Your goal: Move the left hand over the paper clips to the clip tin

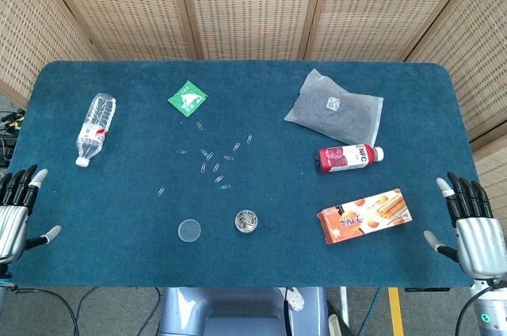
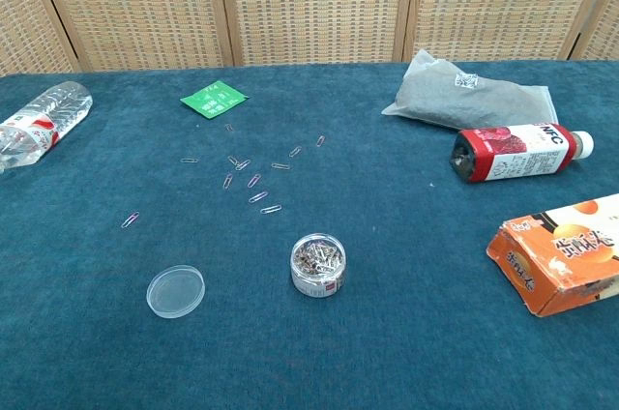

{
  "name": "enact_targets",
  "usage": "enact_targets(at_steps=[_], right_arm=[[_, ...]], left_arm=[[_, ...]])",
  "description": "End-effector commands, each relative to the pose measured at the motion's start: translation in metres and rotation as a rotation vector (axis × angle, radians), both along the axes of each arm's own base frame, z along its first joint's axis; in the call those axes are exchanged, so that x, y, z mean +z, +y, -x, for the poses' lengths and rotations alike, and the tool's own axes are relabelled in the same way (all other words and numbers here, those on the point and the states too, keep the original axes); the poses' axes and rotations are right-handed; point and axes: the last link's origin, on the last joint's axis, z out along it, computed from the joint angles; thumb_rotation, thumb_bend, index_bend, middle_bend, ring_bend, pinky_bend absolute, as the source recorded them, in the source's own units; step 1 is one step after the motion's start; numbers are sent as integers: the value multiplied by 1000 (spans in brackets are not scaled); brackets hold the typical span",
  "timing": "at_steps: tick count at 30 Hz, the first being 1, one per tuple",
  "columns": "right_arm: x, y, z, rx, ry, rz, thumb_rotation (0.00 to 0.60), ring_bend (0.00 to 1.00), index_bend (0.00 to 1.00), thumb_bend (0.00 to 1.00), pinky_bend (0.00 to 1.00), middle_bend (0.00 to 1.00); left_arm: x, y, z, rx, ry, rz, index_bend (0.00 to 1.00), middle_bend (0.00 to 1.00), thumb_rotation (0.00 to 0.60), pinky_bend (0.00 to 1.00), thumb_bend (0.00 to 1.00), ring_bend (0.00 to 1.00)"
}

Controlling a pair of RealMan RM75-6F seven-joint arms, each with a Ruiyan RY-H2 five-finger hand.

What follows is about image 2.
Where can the clear plastic water bottle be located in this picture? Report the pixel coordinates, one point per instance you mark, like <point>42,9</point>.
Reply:
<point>43,120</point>

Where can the round container of small screws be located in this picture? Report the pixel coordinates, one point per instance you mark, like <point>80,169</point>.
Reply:
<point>318,279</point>

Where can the orange biscuit roll box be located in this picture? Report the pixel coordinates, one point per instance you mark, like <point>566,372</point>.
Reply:
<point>556,255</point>

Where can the red NFC juice bottle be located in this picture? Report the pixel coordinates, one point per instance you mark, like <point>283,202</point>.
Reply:
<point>512,151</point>

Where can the clear round plastic lid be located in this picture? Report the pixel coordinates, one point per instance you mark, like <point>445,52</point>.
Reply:
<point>175,291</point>

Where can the green foil sachet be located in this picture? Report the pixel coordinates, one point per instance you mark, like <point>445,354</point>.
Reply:
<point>214,99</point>

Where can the grey translucent filled pouch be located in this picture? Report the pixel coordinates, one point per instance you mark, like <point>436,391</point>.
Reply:
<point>459,100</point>

